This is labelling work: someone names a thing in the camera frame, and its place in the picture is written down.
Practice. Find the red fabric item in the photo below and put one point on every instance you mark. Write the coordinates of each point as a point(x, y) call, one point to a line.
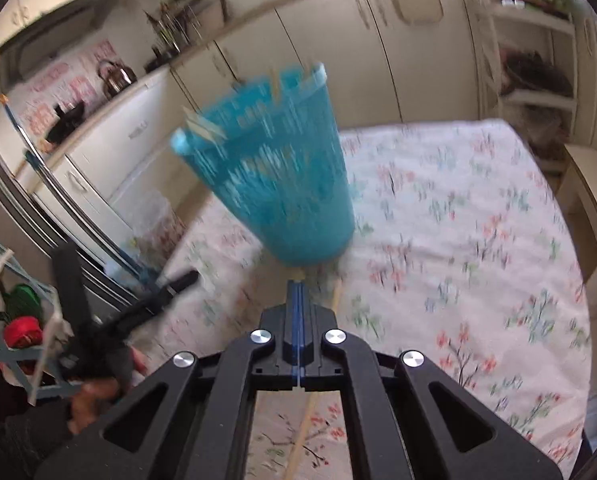
point(23, 332)

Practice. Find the white kitchen cabinets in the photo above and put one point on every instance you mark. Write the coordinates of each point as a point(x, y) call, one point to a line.
point(378, 60)

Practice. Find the white shoe rack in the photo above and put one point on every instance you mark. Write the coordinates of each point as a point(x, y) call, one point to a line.
point(8, 360)

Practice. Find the white trolley shelf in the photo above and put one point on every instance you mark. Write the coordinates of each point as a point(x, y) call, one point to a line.
point(488, 60)

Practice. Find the floral tablecloth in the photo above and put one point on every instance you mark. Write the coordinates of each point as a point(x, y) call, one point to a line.
point(453, 270)

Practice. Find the green fabric item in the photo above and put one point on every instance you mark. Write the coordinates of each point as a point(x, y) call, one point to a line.
point(22, 300)

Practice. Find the black pot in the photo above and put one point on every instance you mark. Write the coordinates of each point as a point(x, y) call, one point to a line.
point(536, 75)

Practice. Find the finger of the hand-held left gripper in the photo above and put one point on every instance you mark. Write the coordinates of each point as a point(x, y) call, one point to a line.
point(72, 290)
point(153, 297)

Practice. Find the grey sliding door frame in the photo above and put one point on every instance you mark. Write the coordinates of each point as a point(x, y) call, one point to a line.
point(53, 220)

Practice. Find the person's left forearm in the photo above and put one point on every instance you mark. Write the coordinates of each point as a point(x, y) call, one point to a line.
point(18, 445)

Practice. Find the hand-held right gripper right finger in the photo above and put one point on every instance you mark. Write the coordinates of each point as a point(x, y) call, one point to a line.
point(378, 410)

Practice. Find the white step stool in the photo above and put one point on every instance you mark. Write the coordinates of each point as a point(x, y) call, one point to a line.
point(593, 200)

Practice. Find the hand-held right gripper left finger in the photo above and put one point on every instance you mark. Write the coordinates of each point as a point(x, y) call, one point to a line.
point(218, 410)

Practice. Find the black wok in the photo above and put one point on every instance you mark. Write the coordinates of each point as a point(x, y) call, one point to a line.
point(66, 122)

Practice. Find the blue dustpan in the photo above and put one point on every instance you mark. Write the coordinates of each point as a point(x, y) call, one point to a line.
point(133, 265)

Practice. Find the wall utensil rack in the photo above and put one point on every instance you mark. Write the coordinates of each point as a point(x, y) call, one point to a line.
point(178, 15)

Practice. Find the bundle of wooden chopsticks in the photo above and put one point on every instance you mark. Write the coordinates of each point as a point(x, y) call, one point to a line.
point(203, 127)

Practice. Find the range hood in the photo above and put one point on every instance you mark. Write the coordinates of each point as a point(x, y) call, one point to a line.
point(53, 35)

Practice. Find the blue plastic basket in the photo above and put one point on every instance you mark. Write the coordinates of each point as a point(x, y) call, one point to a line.
point(273, 175)

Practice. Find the single wooden stick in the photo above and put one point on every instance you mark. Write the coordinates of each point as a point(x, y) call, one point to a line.
point(298, 440)

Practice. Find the person's left hand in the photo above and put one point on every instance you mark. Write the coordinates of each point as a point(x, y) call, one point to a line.
point(96, 402)

